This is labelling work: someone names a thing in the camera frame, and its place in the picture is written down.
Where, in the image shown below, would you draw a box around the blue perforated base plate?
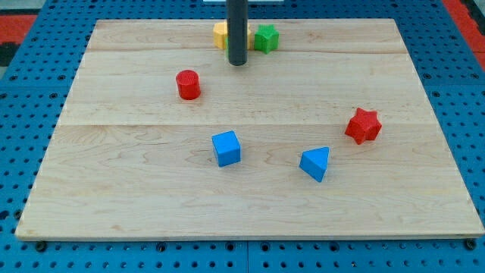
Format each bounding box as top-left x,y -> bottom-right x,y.
1,0 -> 484,272

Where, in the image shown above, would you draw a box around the green block behind rod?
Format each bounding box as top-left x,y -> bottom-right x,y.
224,37 -> 229,59

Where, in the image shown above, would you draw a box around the yellow hexagon block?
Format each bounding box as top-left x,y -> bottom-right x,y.
212,21 -> 252,49

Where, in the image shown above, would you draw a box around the green star block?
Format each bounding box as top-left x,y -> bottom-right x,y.
254,24 -> 280,54

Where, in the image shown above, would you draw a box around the blue cube block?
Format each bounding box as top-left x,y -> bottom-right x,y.
211,130 -> 241,167

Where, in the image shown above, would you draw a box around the blue triangular prism block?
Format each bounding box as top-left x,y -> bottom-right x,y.
299,146 -> 330,183

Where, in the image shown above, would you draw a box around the light wooden board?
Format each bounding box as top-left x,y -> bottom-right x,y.
15,19 -> 484,242

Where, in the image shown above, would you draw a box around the red star block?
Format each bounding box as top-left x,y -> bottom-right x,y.
344,108 -> 382,145

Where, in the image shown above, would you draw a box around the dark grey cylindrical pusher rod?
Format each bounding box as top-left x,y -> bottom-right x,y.
227,0 -> 249,66

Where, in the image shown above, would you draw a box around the red cylinder block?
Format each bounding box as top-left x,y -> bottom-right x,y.
176,70 -> 201,100

